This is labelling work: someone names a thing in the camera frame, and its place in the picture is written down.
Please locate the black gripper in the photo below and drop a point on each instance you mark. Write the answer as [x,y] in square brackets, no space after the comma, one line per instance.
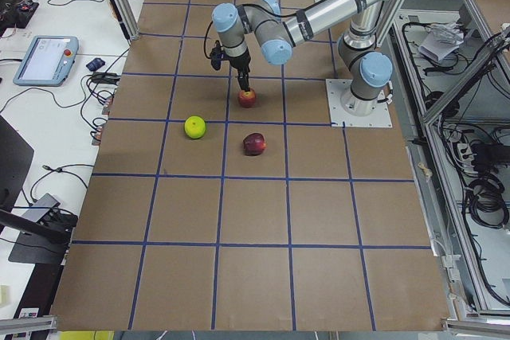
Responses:
[240,62]

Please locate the red yellow apple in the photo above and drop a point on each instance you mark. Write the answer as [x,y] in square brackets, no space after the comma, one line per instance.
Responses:
[247,99]

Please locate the dark red apple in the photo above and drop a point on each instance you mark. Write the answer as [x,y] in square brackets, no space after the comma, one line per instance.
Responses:
[254,144]

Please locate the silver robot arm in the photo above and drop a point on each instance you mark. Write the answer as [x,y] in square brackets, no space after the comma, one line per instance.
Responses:
[278,34]

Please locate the green apple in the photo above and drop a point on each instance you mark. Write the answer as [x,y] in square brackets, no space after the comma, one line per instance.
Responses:
[195,127]

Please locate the small blue device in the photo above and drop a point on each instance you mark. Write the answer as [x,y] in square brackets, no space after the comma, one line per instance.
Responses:
[95,64]

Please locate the blue teach pendant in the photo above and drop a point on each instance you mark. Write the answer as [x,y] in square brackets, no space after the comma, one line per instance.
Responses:
[48,61]

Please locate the white power strip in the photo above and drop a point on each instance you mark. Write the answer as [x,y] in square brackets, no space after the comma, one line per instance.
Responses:
[463,155]

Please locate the black monitor stand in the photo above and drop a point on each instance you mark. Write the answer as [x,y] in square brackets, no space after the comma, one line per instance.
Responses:
[44,230]

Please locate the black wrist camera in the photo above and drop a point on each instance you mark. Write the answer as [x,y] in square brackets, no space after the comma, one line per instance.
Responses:
[216,56]

